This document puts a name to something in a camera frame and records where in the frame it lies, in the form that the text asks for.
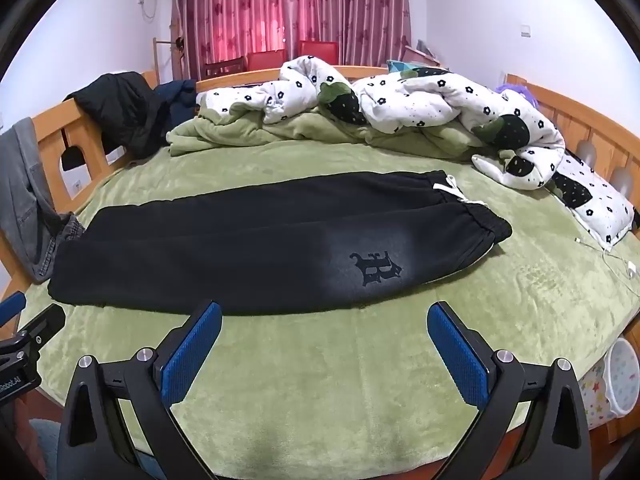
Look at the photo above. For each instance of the wooden coat rack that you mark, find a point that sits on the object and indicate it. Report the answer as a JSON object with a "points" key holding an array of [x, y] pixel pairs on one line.
{"points": [[157, 60]]}

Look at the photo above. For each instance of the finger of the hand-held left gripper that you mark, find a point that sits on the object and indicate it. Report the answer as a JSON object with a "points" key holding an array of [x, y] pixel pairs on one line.
{"points": [[42, 325], [11, 308]]}

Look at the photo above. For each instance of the grey denim garment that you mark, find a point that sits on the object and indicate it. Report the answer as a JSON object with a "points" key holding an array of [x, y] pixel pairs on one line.
{"points": [[25, 190]]}

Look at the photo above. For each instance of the dark blue garment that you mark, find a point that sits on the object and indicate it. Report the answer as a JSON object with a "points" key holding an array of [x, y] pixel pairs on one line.
{"points": [[175, 95]]}

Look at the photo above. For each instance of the teal printed item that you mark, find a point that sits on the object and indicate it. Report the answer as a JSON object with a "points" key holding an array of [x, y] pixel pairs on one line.
{"points": [[402, 66]]}

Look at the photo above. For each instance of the white floral quilt green lining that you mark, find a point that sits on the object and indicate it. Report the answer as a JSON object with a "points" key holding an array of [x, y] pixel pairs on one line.
{"points": [[400, 105]]}

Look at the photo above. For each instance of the black pants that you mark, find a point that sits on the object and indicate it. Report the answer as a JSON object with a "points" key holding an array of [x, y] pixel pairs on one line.
{"points": [[225, 250]]}

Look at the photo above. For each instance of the red chair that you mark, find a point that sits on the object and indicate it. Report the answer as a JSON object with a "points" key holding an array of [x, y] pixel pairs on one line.
{"points": [[266, 60], [318, 50]]}

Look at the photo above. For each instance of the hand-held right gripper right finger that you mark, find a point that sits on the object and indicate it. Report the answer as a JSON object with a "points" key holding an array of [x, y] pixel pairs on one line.
{"points": [[457, 355]]}

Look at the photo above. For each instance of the black jacket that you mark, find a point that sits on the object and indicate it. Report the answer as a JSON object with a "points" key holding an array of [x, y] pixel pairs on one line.
{"points": [[125, 105]]}

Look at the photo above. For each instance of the purple cloth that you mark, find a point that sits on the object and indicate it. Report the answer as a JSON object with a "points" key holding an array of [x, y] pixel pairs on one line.
{"points": [[520, 92]]}

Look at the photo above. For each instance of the wooden bed frame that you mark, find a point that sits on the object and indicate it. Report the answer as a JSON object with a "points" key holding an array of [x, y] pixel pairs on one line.
{"points": [[85, 120]]}

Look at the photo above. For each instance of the dark wooden chair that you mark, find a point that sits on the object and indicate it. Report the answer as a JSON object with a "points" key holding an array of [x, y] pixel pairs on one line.
{"points": [[225, 67]]}

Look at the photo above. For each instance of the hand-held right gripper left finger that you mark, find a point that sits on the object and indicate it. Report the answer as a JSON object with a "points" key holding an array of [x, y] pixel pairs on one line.
{"points": [[192, 355]]}

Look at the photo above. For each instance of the white floral pillow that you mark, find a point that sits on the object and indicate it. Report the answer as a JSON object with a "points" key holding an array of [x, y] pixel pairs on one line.
{"points": [[600, 205]]}

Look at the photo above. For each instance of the red floral curtain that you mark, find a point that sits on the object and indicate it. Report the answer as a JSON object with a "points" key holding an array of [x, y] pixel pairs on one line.
{"points": [[360, 10], [225, 10]]}

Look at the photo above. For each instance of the green bed sheet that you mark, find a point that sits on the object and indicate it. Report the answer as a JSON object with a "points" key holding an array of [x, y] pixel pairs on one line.
{"points": [[350, 360]]}

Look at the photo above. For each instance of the star print laundry basket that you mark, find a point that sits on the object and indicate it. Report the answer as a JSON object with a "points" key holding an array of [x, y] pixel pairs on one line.
{"points": [[622, 380]]}

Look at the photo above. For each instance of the white wall socket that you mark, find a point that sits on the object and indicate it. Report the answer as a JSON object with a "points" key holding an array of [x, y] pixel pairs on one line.
{"points": [[524, 30]]}

